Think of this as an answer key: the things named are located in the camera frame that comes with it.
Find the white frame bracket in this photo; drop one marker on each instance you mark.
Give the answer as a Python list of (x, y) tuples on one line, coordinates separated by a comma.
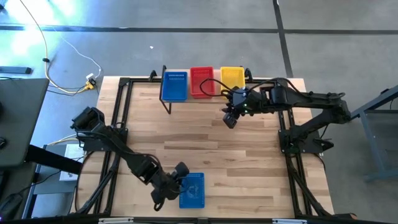
[(115, 220), (289, 221)]

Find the black desk support beam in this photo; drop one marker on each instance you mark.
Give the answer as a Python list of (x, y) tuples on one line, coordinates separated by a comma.
[(53, 160)]

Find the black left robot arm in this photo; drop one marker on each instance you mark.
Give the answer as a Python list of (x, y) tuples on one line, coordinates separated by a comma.
[(124, 152)]

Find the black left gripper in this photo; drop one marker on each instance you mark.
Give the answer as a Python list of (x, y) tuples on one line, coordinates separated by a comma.
[(166, 188)]

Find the white plug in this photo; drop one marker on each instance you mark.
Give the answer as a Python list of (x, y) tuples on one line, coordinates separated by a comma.
[(89, 75)]

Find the yellow power adapter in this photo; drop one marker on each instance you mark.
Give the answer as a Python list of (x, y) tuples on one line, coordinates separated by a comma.
[(90, 84)]

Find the wooden shelf with black legs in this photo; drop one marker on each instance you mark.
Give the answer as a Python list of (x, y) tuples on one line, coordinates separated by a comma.
[(199, 100)]

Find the white paper box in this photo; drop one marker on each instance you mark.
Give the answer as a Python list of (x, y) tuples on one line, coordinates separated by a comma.
[(73, 152)]

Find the black aluminium rig frame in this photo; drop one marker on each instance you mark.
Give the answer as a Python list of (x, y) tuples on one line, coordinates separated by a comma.
[(140, 80)]

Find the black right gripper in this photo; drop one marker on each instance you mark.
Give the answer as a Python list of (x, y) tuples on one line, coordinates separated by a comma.
[(241, 101)]

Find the grey desk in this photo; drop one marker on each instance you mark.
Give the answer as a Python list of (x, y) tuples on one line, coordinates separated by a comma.
[(21, 118)]

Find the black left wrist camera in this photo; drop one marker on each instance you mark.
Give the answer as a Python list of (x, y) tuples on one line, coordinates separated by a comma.
[(182, 169)]

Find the blue plastic basket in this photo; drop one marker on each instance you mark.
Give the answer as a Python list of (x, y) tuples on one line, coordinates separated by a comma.
[(175, 88), (196, 193)]

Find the yellow plastic basket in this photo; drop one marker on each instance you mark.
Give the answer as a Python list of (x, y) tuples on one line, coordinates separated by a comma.
[(232, 77)]

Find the red plastic basket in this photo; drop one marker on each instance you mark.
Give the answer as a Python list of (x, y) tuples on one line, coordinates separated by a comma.
[(202, 73)]

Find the blue-grey metal table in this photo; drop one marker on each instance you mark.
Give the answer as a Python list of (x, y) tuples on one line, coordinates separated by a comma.
[(370, 104)]

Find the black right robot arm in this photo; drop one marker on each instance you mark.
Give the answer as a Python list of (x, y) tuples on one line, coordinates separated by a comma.
[(311, 99)]

